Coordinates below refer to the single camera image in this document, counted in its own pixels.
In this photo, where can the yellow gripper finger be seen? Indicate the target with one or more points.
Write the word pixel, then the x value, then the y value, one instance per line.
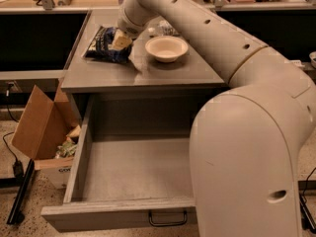
pixel 121 40

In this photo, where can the white power strip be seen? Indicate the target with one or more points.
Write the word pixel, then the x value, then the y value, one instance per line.
pixel 298 64

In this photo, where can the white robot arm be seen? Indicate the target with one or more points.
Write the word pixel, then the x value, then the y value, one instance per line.
pixel 244 143

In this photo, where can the black bar floor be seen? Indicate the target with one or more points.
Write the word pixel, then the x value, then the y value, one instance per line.
pixel 16 216
pixel 308 222

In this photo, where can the grey cabinet counter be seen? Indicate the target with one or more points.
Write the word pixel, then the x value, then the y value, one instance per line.
pixel 141 74

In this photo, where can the black bar left floor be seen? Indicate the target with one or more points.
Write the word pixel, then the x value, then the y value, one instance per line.
pixel 16 216

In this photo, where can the black drawer handle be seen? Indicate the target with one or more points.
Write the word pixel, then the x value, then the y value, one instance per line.
pixel 167 219

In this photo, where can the grey open top drawer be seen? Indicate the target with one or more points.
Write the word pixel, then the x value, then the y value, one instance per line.
pixel 132 157

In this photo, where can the white paper bowl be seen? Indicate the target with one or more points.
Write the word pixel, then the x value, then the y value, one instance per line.
pixel 166 49

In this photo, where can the blue chip bag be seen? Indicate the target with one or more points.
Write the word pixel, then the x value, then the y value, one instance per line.
pixel 100 47

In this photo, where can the clear plastic water bottle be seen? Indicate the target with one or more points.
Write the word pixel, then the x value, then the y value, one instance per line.
pixel 162 28

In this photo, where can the black bar right floor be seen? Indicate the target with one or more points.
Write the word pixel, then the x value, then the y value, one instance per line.
pixel 308 222

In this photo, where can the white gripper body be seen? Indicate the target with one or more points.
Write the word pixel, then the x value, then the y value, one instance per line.
pixel 127 28

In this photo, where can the brown cardboard box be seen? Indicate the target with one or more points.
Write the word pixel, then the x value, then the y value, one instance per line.
pixel 48 132

